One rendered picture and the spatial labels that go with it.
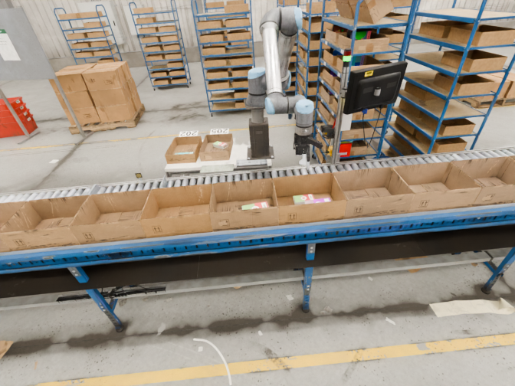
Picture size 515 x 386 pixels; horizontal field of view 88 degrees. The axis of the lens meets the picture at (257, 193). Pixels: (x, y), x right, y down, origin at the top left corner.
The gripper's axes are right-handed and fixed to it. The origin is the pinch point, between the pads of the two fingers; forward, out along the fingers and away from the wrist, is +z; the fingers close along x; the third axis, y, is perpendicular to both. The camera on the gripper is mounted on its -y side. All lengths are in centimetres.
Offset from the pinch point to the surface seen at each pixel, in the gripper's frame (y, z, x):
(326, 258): -10, 56, 26
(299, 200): 4.0, 26.1, 1.7
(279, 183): 15.5, 17.8, -7.7
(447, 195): -78, 18, 21
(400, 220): -50, 28, 28
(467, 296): -127, 120, 28
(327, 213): -8.8, 22.1, 21.1
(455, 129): -172, 39, -99
